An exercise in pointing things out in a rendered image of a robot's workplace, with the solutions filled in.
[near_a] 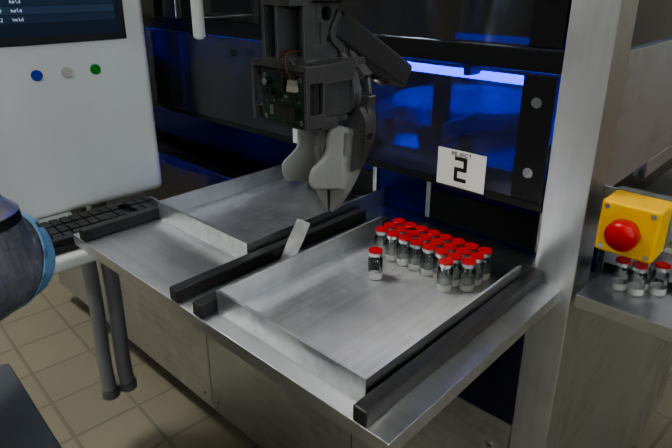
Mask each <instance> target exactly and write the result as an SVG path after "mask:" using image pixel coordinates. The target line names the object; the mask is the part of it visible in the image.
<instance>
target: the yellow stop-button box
mask: <svg viewBox="0 0 672 448"><path fill-rule="evenodd" d="M617 219H626V220H629V221H631V222H633V223H634V224H636V226H637V227H638V228H639V230H640V233H641V239H640V242H639V243H638V244H637V245H636V246H635V247H634V248H633V249H632V250H630V251H628V252H618V251H615V250H613V249H612V248H610V247H609V246H608V245H607V243H606V242H605V239H604V231H605V228H606V227H607V226H608V225H609V224H610V223H612V222H613V221H615V220H617ZM671 228H672V197H670V196H666V195H661V194H657V193H653V192H648V191H644V190H639V189H635V188H630V187H626V186H620V187H619V188H618V189H617V190H616V191H615V192H613V193H612V194H611V195H609V196H608V197H606V198H605V199H604V200H603V203H602V208H601V214H600V219H599V225H598V230H597V236H596V241H595V247H596V248H598V249H601V250H604V251H607V252H611V253H614V254H617V255H621V256H624V257H627V258H631V259H634V260H637V261H641V262H644V263H648V264H650V263H652V262H653V261H654V260H655V259H656V258H657V257H658V255H659V254H660V253H661V252H662V251H663V250H664V249H665V248H666V247H667V246H668V241H669V237H670V233H671Z"/></svg>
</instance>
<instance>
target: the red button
mask: <svg viewBox="0 0 672 448"><path fill-rule="evenodd" d="M604 239H605V242H606V243H607V245H608V246H609V247H610V248H612V249H613V250H615V251H618V252H628V251H630V250H632V249H633V248H634V247H635V246H636V245H637V244H638V243H639V242H640V239H641V233H640V230H639V228H638V227H637V226H636V224H634V223H633V222H631V221H629V220H626V219H617V220H615V221H613V222H612V223H610V224H609V225H608V226H607V227H606V228H605V231H604Z"/></svg>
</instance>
